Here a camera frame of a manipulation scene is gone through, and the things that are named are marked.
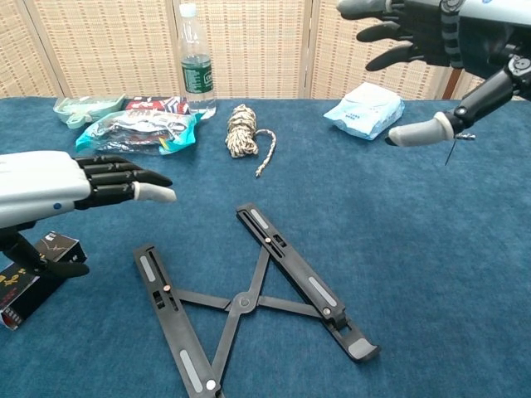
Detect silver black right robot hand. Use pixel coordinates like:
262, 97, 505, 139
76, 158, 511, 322
335, 0, 531, 148

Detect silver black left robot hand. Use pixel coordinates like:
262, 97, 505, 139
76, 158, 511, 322
0, 149, 178, 279

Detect black folding stand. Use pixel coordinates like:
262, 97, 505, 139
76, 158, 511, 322
132, 201, 382, 398

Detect pale green plastic dustpan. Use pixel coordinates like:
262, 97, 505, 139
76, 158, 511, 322
52, 94, 127, 130

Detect teal snack bag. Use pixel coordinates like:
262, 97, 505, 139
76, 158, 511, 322
75, 109, 205, 157

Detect black box with gold characters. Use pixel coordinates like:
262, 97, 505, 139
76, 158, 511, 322
0, 231, 89, 332

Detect light blue wet wipes pack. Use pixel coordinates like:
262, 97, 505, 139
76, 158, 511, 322
323, 81, 406, 141

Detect red and black snack packet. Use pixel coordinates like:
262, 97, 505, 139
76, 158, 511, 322
124, 95, 192, 116

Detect bamboo folding screen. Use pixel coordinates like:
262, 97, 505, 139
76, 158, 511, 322
0, 0, 531, 101

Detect clear water bottle green label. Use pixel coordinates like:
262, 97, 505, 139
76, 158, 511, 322
177, 2, 218, 119

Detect blue table cloth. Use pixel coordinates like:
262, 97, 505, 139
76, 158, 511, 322
0, 96, 531, 398

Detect metal T-handle corkscrew tool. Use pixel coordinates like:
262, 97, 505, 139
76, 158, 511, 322
444, 131, 477, 167

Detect beige braided rope bundle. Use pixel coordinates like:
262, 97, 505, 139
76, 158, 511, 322
225, 104, 278, 178

